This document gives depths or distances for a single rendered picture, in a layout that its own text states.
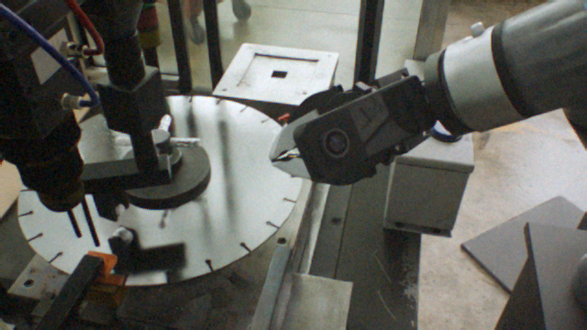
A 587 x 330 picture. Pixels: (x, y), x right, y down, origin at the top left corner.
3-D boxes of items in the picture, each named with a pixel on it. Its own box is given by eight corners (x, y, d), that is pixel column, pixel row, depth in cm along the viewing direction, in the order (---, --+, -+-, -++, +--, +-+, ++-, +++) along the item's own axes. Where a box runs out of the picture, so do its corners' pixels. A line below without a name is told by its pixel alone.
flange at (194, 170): (116, 212, 57) (111, 195, 55) (116, 150, 65) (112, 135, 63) (216, 194, 59) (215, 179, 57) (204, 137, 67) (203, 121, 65)
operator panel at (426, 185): (394, 126, 103) (404, 59, 93) (450, 133, 101) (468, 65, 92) (382, 227, 83) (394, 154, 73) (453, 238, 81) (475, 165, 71)
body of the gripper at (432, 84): (384, 153, 54) (496, 118, 46) (341, 181, 48) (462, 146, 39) (357, 84, 53) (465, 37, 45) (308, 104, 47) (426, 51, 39)
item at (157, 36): (140, 35, 85) (138, 17, 83) (166, 38, 84) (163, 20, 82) (128, 48, 82) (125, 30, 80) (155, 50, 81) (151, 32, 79)
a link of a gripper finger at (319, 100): (308, 148, 52) (379, 123, 46) (297, 153, 51) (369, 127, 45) (290, 104, 52) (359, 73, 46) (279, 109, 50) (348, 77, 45)
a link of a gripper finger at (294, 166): (308, 173, 59) (374, 151, 53) (275, 192, 54) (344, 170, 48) (297, 148, 58) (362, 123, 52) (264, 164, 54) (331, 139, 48)
